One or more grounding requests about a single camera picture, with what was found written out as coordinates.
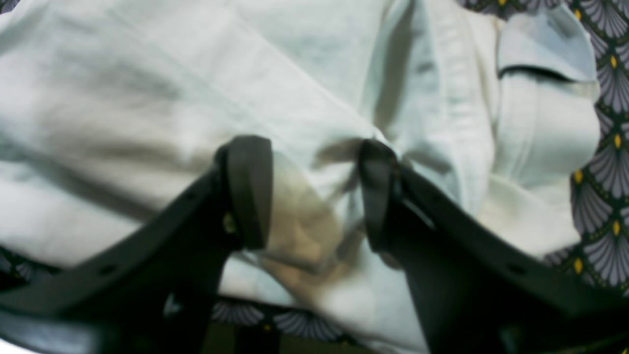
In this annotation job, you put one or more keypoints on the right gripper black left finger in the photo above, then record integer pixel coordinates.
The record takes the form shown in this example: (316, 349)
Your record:
(154, 292)

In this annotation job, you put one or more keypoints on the white T-shirt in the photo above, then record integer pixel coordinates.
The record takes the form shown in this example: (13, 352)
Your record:
(196, 98)

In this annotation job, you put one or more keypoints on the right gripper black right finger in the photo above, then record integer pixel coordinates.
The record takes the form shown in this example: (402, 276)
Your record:
(473, 293)

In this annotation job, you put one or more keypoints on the patterned grey table cloth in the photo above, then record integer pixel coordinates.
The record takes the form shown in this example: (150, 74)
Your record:
(604, 147)

